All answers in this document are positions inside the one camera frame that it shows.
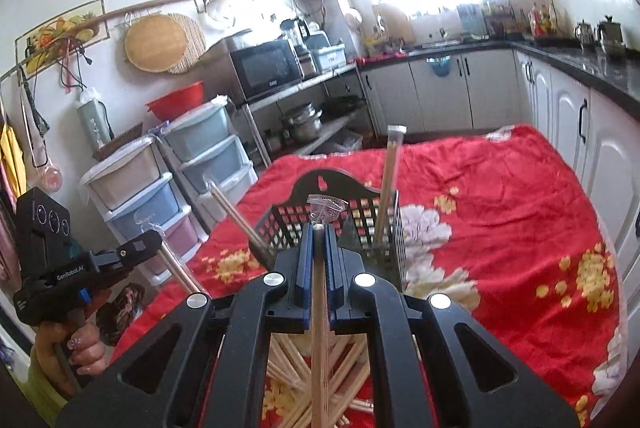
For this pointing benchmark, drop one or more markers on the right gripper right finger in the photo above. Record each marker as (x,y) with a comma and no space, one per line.
(431,363)

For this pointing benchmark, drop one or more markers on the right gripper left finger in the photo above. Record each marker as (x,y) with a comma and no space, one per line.
(204,364)

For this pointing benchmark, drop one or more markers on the dark green utensil basket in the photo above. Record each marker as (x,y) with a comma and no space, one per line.
(283,224)

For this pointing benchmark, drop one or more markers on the person's left hand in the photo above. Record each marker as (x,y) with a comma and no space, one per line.
(86,354)

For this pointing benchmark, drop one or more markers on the plastic drawer tower left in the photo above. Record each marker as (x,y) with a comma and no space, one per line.
(134,188)

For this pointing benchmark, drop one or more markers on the plastic drawer tower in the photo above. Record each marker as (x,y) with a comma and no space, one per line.
(134,188)
(201,145)

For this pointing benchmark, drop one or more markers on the red floral tablecloth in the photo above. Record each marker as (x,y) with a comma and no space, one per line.
(501,224)

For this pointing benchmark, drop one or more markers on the plastic drawer tower right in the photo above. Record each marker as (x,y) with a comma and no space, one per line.
(201,145)

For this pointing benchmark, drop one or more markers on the red plastic basin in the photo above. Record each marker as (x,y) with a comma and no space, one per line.
(177,103)

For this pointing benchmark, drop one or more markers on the fruit picture left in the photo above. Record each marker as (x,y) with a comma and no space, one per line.
(41,47)

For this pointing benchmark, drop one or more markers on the round bamboo board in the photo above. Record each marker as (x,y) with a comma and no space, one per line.
(155,44)

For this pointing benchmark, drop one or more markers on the metal shelf rack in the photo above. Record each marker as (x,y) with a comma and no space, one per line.
(341,95)

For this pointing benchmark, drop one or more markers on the stainless pots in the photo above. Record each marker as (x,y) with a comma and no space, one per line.
(303,123)

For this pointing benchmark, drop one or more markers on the black microwave oven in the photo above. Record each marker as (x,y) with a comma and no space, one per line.
(254,72)

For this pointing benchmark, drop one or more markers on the blue hanging basket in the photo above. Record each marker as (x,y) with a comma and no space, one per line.
(440,65)

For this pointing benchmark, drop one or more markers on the wooden cutting board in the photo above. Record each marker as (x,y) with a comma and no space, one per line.
(394,23)

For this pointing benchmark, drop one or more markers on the blender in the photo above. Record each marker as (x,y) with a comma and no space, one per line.
(296,31)

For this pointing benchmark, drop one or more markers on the steel kettle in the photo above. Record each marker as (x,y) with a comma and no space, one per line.
(583,33)

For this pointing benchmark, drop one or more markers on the dark teapot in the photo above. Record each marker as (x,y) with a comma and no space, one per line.
(609,33)

